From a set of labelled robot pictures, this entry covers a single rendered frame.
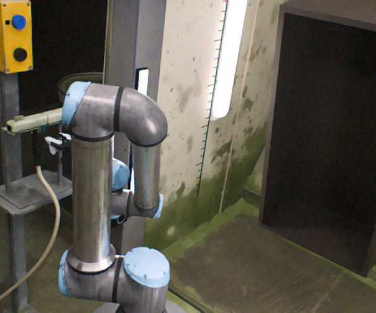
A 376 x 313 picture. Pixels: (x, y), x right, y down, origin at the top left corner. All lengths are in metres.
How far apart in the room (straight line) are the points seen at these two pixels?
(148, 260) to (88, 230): 0.24
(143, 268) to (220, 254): 1.57
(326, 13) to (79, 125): 1.10
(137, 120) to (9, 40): 0.84
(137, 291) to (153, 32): 1.16
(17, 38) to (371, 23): 1.28
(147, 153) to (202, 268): 1.68
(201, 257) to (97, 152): 1.84
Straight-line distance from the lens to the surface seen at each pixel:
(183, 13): 2.31
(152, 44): 2.18
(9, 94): 2.01
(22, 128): 1.86
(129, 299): 1.54
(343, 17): 1.90
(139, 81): 2.14
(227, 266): 2.95
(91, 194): 1.31
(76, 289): 1.55
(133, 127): 1.18
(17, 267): 2.45
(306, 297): 2.90
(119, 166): 1.61
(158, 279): 1.49
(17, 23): 1.87
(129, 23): 2.11
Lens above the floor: 1.87
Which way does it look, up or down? 27 degrees down
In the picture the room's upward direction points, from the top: 8 degrees clockwise
